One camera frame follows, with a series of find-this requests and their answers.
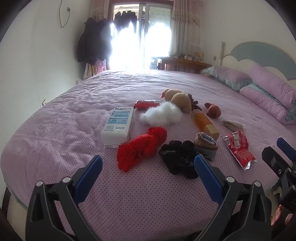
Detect dark hanging coats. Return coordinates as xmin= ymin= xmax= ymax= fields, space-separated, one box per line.
xmin=77 ymin=18 xmax=112 ymax=65

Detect right hand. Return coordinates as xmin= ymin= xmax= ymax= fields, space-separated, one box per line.
xmin=271 ymin=205 xmax=293 ymax=227

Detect red fluffy scrunchie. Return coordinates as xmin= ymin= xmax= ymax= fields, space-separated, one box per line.
xmin=117 ymin=127 xmax=167 ymax=172

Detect white fluffy ball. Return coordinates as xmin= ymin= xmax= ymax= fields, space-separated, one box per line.
xmin=139 ymin=102 xmax=183 ymax=127

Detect rolled grey sock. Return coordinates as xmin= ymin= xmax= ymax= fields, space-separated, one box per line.
xmin=194 ymin=132 xmax=218 ymax=161

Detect red flat package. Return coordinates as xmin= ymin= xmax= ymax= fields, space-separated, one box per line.
xmin=133 ymin=100 xmax=161 ymax=109

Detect dark maroon fabric piece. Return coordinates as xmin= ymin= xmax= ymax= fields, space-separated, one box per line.
xmin=188 ymin=93 xmax=202 ymax=110

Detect long purple bolster pillow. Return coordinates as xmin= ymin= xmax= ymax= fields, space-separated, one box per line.
xmin=247 ymin=64 xmax=295 ymax=111

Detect red snack wrapper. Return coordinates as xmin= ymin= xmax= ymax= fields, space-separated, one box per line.
xmin=222 ymin=131 xmax=256 ymax=170

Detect purple pillow with frill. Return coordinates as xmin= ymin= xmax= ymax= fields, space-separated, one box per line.
xmin=202 ymin=66 xmax=252 ymax=91

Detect pink curtain left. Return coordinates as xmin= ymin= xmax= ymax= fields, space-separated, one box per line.
xmin=90 ymin=0 xmax=110 ymax=21

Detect pink curtain right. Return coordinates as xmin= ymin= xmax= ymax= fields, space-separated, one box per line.
xmin=170 ymin=0 xmax=201 ymax=56

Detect white milk carton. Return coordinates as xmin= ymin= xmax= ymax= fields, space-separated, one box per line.
xmin=101 ymin=107 xmax=134 ymax=149

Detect purple bed cover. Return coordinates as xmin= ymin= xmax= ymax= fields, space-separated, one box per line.
xmin=1 ymin=71 xmax=295 ymax=240

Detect brown plush toy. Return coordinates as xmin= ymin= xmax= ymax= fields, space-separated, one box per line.
xmin=204 ymin=102 xmax=221 ymax=118

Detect orange shampoo bottle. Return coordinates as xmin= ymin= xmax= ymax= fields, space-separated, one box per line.
xmin=191 ymin=109 xmax=220 ymax=141

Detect wooden desk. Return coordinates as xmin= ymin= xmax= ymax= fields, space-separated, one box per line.
xmin=159 ymin=57 xmax=212 ymax=74

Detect pink curtain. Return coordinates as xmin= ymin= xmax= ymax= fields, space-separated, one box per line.
xmin=90 ymin=0 xmax=110 ymax=21
xmin=170 ymin=0 xmax=201 ymax=56

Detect lower purple pillow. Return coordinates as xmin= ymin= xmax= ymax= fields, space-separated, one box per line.
xmin=239 ymin=84 xmax=295 ymax=125

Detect blue cream headboard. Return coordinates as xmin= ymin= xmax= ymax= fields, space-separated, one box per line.
xmin=220 ymin=41 xmax=295 ymax=81

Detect black fluffy scrunchie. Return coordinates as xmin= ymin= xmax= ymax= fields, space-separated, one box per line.
xmin=159 ymin=141 xmax=199 ymax=179

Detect beige plush doll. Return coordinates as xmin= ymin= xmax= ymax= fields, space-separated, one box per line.
xmin=161 ymin=89 xmax=192 ymax=113

